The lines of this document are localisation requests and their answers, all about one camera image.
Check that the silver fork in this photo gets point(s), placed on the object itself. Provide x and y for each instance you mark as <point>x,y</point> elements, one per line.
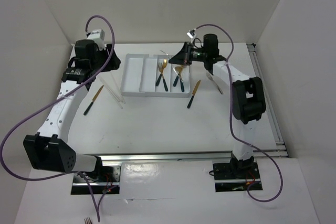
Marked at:
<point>166,59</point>
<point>209,76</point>

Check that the gold spoon green handle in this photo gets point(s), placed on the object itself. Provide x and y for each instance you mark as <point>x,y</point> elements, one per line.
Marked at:
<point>181,83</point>
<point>179,69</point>

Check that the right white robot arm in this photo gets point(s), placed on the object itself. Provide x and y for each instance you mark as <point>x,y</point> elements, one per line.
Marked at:
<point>247,100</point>

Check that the gold knife green handle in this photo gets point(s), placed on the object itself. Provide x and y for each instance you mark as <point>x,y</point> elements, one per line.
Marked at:
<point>193,93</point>
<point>93,100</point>

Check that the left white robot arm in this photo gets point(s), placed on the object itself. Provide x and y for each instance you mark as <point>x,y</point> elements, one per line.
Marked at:
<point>48,148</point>

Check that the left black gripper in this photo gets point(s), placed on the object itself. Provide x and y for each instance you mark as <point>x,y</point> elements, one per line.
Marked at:
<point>113,63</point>

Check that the gold fork green handle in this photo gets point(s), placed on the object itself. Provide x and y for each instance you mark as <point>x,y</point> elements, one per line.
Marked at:
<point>164,83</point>
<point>161,66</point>

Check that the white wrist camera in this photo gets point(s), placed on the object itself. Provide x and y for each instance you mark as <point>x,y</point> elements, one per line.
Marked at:
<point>97,36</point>
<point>192,35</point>

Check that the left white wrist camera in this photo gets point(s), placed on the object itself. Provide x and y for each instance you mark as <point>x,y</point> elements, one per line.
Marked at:
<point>97,36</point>

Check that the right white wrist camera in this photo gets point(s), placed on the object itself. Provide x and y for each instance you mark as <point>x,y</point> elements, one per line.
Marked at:
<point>192,35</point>

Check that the white divided cutlery tray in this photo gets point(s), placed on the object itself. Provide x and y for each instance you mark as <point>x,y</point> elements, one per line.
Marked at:
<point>141,73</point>

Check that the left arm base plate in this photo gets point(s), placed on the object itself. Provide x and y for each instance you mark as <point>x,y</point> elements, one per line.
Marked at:
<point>108,182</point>

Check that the fork tines at bottom edge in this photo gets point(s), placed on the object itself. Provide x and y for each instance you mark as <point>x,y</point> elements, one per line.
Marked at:
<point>88,220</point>

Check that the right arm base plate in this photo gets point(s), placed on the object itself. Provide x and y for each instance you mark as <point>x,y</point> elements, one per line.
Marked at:
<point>226,180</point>

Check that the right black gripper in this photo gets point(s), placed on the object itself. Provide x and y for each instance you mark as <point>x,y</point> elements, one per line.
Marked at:
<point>184,56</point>

